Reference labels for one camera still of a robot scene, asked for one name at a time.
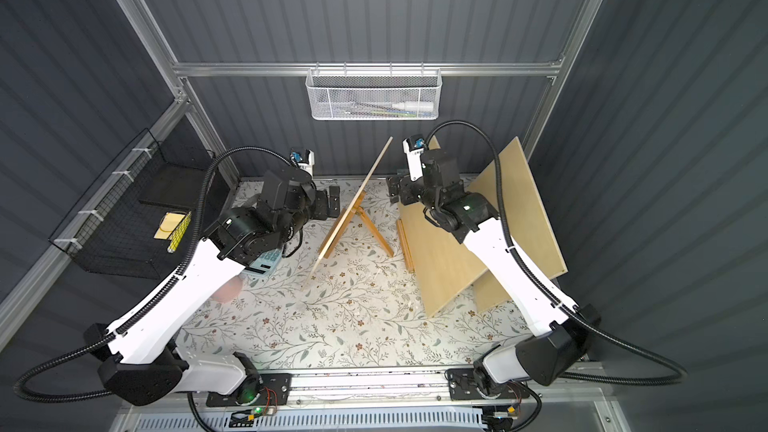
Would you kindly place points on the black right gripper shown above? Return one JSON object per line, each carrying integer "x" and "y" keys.
{"x": 395, "y": 189}

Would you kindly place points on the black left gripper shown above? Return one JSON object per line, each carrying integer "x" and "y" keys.
{"x": 330, "y": 201}

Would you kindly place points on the wooden easel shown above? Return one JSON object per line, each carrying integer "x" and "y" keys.
{"x": 367, "y": 222}
{"x": 404, "y": 245}

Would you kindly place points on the large plywood board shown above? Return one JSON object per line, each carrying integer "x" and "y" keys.
{"x": 529, "y": 226}

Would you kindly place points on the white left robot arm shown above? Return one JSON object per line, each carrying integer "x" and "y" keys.
{"x": 144, "y": 363}

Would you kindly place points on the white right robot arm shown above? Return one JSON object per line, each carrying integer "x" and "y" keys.
{"x": 493, "y": 236}

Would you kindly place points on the teal desk calculator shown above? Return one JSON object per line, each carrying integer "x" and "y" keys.
{"x": 265, "y": 264}

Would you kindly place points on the white tube in basket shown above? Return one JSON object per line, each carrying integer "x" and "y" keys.
{"x": 414, "y": 107}

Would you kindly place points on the pink cup with markers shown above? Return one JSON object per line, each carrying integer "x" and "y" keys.
{"x": 229, "y": 290}

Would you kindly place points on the black tray in basket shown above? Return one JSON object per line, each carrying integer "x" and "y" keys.
{"x": 172, "y": 186}

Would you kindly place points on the yellow sticky note pad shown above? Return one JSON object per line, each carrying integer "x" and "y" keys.
{"x": 168, "y": 225}

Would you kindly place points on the white wire mesh basket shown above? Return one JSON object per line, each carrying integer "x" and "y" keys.
{"x": 367, "y": 94}

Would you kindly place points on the black wire wall basket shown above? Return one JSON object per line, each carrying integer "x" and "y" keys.
{"x": 111, "y": 232}

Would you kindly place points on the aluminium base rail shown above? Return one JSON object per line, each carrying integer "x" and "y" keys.
{"x": 406, "y": 386}

